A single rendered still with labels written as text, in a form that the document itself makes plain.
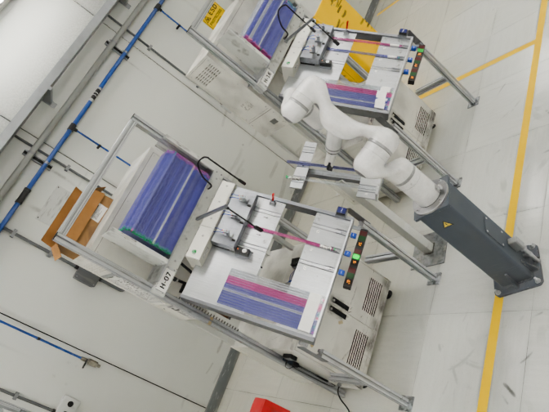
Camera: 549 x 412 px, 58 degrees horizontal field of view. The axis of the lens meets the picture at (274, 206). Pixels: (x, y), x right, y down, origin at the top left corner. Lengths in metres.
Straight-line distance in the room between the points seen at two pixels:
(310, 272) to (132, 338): 1.92
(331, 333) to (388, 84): 1.57
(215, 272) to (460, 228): 1.22
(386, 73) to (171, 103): 2.05
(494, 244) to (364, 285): 0.90
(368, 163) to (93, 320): 2.56
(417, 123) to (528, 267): 1.55
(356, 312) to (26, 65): 3.04
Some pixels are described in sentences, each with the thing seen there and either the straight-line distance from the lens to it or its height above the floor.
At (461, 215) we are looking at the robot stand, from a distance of 2.34.
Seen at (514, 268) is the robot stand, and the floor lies 0.13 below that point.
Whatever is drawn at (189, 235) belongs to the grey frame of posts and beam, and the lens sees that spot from 2.64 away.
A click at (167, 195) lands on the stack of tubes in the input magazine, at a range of 2.61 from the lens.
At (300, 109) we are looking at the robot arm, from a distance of 2.13.
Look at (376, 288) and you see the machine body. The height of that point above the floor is 0.17.
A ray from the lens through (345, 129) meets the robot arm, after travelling 2.11.
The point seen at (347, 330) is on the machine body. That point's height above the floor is 0.29.
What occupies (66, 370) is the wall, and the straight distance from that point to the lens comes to 3.94.
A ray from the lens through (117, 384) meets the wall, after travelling 4.04.
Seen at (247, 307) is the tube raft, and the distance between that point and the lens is 2.48.
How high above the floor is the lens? 2.08
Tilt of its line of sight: 23 degrees down
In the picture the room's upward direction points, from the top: 55 degrees counter-clockwise
